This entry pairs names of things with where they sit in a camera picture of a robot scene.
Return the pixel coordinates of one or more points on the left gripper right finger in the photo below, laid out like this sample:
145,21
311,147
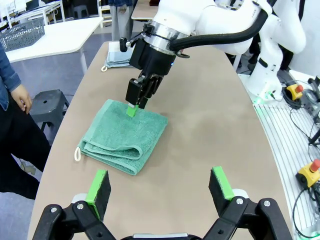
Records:
220,190

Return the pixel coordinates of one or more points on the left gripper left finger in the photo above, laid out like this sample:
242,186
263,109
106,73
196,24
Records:
100,195

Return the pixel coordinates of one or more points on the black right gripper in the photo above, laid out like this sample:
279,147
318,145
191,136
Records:
152,60

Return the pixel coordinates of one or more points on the light blue towel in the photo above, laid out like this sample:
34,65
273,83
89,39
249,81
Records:
117,57

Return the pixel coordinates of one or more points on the mint green towel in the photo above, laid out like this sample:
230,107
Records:
120,132

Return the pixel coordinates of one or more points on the grey perforated plastic basket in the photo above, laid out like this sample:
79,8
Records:
22,35

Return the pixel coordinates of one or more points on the person's left forearm denim sleeve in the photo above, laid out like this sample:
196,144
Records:
7,75

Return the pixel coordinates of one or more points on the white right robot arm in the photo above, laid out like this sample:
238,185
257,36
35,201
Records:
225,20

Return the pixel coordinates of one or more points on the person's left hand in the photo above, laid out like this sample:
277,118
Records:
22,98

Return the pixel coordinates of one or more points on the person in grey trousers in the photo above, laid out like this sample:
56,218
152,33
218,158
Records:
122,25

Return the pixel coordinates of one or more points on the white ribbed mounting plate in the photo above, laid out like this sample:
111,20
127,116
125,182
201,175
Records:
280,150

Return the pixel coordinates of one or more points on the beige background table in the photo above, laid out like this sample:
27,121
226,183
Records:
143,12

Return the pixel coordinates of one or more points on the yellow emergency stop button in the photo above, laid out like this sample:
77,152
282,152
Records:
293,91
308,172

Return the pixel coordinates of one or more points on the person in denim jacket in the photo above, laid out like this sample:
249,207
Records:
20,150

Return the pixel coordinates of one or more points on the white side table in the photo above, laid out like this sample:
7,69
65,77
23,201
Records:
62,37

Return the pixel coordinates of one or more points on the grey plastic stool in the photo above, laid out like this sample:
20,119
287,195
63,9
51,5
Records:
80,11
47,102

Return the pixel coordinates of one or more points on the black clamp stand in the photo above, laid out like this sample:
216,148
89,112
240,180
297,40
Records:
315,138

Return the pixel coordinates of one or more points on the white background desk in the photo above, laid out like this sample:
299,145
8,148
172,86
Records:
42,11

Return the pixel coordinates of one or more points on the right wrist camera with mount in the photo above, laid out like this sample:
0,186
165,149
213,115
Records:
122,45

